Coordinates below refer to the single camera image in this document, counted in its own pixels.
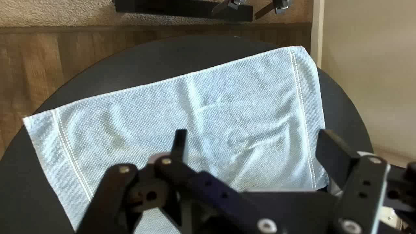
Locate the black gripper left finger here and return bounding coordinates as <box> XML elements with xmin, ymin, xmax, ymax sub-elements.
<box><xmin>76</xmin><ymin>130</ymin><xmax>278</xmax><ymax>234</ymax></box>

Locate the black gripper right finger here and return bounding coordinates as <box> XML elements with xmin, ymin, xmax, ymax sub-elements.
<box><xmin>316</xmin><ymin>130</ymin><xmax>416</xmax><ymax>234</ymax></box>

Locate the light blue towel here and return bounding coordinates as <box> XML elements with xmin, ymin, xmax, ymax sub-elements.
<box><xmin>23</xmin><ymin>47</ymin><xmax>327</xmax><ymax>226</ymax></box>

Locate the black chair base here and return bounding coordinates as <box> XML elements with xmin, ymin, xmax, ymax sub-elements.
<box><xmin>111</xmin><ymin>0</ymin><xmax>291</xmax><ymax>22</ymax></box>

